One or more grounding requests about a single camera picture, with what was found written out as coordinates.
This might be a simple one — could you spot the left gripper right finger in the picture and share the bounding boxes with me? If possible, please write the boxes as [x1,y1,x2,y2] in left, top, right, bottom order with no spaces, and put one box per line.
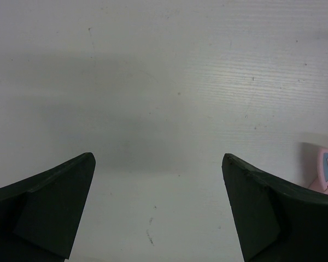
[222,153,328,261]

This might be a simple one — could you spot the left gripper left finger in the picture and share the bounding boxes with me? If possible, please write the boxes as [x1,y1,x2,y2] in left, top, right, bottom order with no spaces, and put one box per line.
[0,152,96,261]

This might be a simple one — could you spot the pink blue cat-ear headphones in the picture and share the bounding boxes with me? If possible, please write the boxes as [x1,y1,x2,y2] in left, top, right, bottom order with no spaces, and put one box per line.
[308,148,328,195]

